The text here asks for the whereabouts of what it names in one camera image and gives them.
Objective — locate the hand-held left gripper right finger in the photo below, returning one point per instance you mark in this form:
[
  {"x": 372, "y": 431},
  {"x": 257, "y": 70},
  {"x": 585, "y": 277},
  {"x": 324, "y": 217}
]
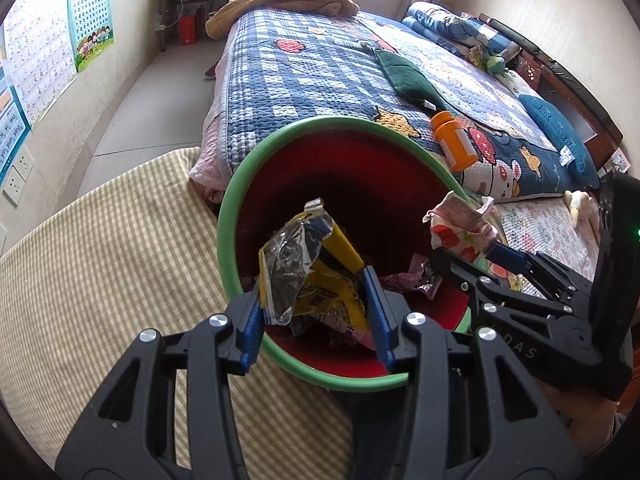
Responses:
[{"x": 380, "y": 320}]

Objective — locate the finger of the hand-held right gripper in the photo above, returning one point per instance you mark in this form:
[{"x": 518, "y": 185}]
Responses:
[
  {"x": 510, "y": 255},
  {"x": 452, "y": 267}
]

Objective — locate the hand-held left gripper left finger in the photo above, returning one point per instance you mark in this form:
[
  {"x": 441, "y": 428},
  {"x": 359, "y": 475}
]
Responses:
[{"x": 251, "y": 335}]

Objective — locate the red floral wrapper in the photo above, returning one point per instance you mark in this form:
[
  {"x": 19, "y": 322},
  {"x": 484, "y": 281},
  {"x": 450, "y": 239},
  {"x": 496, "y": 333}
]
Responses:
[{"x": 460, "y": 225}]

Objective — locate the purple wrapper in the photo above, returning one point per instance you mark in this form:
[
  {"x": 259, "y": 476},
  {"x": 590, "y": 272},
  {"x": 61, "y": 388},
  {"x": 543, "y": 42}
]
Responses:
[{"x": 410, "y": 280}]

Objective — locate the silver yellow foil wrapper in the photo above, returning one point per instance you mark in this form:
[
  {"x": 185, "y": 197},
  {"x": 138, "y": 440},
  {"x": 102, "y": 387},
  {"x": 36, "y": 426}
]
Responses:
[{"x": 300, "y": 270}]

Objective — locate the red bin with green rim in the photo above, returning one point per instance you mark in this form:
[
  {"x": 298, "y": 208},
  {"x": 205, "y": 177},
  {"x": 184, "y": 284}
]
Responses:
[{"x": 350, "y": 170}]

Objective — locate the person's right hand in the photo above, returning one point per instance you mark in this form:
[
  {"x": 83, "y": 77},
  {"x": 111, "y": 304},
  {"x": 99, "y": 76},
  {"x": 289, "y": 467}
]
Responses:
[{"x": 595, "y": 420}]

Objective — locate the white floral bed sheet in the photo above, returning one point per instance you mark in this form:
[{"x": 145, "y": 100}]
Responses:
[{"x": 545, "y": 240}]

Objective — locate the cream plush toy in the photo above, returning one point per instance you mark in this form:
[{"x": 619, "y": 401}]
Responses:
[{"x": 577, "y": 207}]

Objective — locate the orange plastic bottle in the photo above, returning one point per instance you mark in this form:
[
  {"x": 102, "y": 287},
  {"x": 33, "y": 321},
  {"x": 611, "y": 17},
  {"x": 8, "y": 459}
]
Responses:
[{"x": 455, "y": 142}]

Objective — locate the teal pillow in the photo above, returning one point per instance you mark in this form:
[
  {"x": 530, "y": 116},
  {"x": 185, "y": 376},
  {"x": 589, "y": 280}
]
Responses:
[{"x": 560, "y": 140}]

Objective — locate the dark wooden headboard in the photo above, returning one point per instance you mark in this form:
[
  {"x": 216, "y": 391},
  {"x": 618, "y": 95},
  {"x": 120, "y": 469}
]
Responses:
[{"x": 565, "y": 70}]

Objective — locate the green stuffed toy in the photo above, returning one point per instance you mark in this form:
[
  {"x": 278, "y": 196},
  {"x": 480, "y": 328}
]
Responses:
[{"x": 495, "y": 62}]

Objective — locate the dark green cloth pouch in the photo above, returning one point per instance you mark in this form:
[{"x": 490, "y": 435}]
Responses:
[{"x": 410, "y": 77}]

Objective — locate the pink bed sheet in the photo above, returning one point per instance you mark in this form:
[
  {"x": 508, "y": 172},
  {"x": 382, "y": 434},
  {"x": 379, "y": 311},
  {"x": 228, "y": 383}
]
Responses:
[{"x": 212, "y": 135}]

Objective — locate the folded blue bedding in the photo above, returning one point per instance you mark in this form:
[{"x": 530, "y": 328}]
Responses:
[{"x": 455, "y": 27}]

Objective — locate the bed with patchwork quilt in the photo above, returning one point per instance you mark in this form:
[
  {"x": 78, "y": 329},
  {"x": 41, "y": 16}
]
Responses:
[{"x": 310, "y": 75}]

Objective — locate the red shoe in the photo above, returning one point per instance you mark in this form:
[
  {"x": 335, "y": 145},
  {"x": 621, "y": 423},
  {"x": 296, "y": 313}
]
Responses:
[{"x": 212, "y": 71}]

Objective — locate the tan blanket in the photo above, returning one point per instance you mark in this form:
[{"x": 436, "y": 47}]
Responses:
[{"x": 280, "y": 10}]

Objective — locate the small red bin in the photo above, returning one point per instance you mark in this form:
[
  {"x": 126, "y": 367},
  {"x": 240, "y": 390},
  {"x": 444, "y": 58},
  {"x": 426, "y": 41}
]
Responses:
[{"x": 187, "y": 30}]

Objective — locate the teal chart poster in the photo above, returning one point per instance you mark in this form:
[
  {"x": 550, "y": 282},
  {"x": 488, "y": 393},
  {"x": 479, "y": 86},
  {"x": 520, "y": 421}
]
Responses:
[{"x": 92, "y": 15}]

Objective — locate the white chart poster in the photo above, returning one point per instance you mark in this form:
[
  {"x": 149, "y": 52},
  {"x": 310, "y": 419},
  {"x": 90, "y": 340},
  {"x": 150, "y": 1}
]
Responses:
[{"x": 40, "y": 45}]

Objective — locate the white wall socket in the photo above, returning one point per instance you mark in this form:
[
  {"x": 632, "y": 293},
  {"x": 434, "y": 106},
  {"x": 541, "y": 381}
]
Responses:
[
  {"x": 12, "y": 187},
  {"x": 25, "y": 162}
]

